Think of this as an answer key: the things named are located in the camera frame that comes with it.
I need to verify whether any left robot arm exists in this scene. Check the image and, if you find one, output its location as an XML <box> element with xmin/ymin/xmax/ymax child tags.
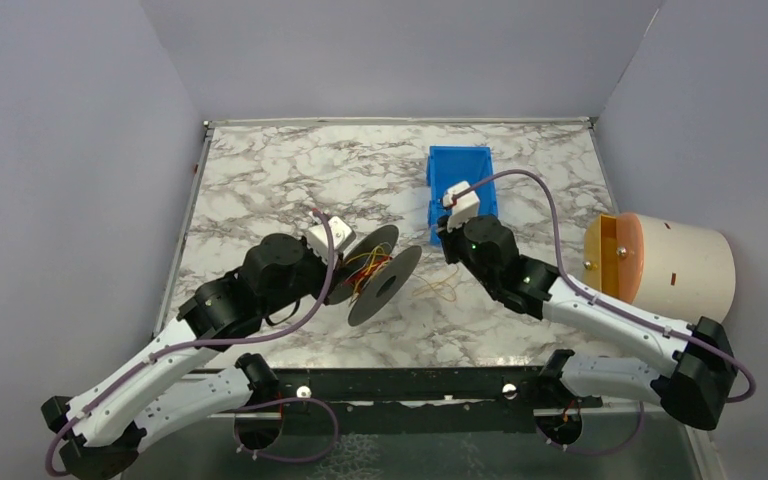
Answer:
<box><xmin>41</xmin><ymin>223</ymin><xmax>355</xmax><ymax>479</ymax></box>

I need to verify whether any white cylindrical container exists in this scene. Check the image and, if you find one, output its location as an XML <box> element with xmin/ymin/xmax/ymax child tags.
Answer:
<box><xmin>583</xmin><ymin>213</ymin><xmax>736</xmax><ymax>323</ymax></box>

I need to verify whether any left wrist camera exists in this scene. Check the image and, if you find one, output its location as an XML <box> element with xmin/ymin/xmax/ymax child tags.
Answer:
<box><xmin>303</xmin><ymin>216</ymin><xmax>357</xmax><ymax>263</ymax></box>

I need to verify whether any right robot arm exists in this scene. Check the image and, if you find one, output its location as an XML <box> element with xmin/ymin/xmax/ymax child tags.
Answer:
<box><xmin>436</xmin><ymin>215</ymin><xmax>738</xmax><ymax>431</ymax></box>

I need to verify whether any red cable on spool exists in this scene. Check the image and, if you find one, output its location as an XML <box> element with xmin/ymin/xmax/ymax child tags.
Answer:
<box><xmin>342</xmin><ymin>248</ymin><xmax>392</xmax><ymax>303</ymax></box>

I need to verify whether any black front frame rail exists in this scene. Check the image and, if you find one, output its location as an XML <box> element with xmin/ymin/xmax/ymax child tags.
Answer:
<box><xmin>225</xmin><ymin>366</ymin><xmax>602</xmax><ymax>438</ymax></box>

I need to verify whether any blue plastic bin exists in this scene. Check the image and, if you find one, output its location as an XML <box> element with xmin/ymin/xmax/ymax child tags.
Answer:
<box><xmin>426</xmin><ymin>145</ymin><xmax>494</xmax><ymax>247</ymax></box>

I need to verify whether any black cable spool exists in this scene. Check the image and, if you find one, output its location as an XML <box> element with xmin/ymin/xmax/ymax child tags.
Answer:
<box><xmin>325</xmin><ymin>224</ymin><xmax>422</xmax><ymax>327</ymax></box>

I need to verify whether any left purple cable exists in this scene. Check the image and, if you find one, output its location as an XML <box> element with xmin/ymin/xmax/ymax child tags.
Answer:
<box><xmin>44</xmin><ymin>208</ymin><xmax>339</xmax><ymax>478</ymax></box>

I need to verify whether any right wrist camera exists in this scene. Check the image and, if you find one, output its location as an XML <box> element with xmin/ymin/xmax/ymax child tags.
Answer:
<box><xmin>442</xmin><ymin>181</ymin><xmax>480</xmax><ymax>232</ymax></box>

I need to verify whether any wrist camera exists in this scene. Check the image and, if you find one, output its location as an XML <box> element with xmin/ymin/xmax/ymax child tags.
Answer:
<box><xmin>442</xmin><ymin>181</ymin><xmax>480</xmax><ymax>232</ymax></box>
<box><xmin>303</xmin><ymin>216</ymin><xmax>357</xmax><ymax>263</ymax></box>

